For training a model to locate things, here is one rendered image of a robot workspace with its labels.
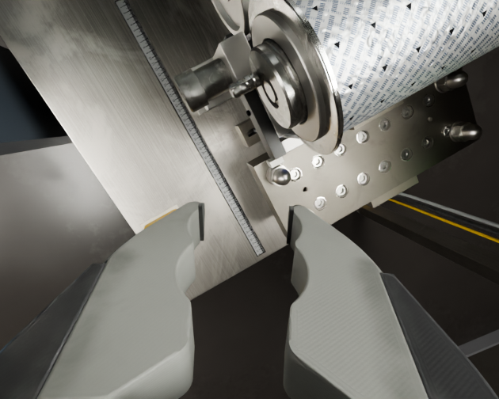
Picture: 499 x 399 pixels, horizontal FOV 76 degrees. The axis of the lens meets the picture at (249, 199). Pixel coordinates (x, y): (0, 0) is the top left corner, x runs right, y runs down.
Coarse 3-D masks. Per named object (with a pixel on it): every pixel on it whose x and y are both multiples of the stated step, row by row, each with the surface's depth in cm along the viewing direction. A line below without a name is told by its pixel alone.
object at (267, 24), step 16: (256, 16) 26; (272, 16) 24; (256, 32) 28; (272, 32) 24; (288, 32) 23; (288, 48) 23; (304, 64) 22; (304, 80) 24; (320, 96) 23; (320, 112) 24; (304, 128) 29; (320, 128) 26
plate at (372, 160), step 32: (416, 96) 55; (448, 96) 56; (384, 128) 55; (416, 128) 56; (448, 128) 58; (256, 160) 55; (288, 160) 53; (320, 160) 54; (352, 160) 55; (384, 160) 56; (416, 160) 57; (288, 192) 54; (320, 192) 55; (352, 192) 56; (384, 192) 58
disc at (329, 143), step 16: (256, 0) 26; (272, 0) 23; (288, 0) 21; (288, 16) 22; (304, 16) 21; (304, 32) 21; (304, 48) 22; (320, 48) 21; (320, 64) 21; (320, 80) 23; (336, 96) 22; (336, 112) 23; (336, 128) 24; (320, 144) 29; (336, 144) 26
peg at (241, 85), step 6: (252, 72) 29; (240, 78) 29; (246, 78) 28; (252, 78) 28; (258, 78) 28; (234, 84) 28; (240, 84) 28; (246, 84) 28; (252, 84) 28; (258, 84) 29; (234, 90) 28; (240, 90) 28; (246, 90) 29; (234, 96) 29; (240, 96) 29
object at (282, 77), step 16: (256, 48) 26; (272, 48) 25; (256, 64) 27; (272, 64) 24; (288, 64) 24; (272, 80) 26; (288, 80) 24; (272, 96) 28; (288, 96) 25; (304, 96) 25; (272, 112) 30; (288, 112) 26; (304, 112) 26; (288, 128) 29
